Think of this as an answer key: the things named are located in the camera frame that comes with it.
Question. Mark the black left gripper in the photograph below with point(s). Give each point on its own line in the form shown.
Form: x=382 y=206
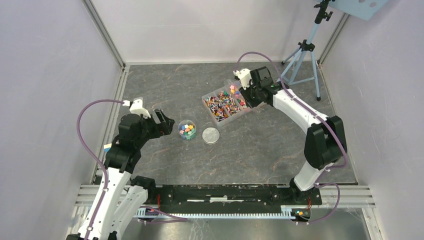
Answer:
x=164 y=128

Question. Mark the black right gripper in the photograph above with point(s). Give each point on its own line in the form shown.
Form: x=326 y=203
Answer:
x=250 y=102

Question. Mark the clear round jar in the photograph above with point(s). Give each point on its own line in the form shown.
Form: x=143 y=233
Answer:
x=187 y=129

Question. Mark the clear plastic scoop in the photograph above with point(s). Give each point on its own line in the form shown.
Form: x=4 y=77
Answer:
x=234 y=88

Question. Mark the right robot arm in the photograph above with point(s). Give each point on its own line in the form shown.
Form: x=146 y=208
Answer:
x=325 y=140

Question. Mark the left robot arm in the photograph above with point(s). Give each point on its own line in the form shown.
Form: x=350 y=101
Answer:
x=120 y=195

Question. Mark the clear compartment candy tray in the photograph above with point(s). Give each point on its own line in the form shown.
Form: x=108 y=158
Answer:
x=224 y=108

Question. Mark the blue and white block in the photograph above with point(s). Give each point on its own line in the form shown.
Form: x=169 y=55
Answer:
x=107 y=147

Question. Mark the light blue perforated board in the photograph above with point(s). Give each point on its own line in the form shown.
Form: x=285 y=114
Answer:
x=362 y=9

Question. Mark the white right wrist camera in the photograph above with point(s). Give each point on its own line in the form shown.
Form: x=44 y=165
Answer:
x=244 y=77

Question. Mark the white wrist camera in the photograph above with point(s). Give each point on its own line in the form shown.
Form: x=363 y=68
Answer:
x=244 y=77
x=136 y=106

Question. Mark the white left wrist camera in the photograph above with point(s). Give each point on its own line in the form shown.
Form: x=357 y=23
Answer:
x=136 y=106

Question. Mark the light blue camera tripod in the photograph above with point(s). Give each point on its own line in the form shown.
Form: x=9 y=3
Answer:
x=306 y=46

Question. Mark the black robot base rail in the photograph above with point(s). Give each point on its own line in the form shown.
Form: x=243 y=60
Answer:
x=230 y=198

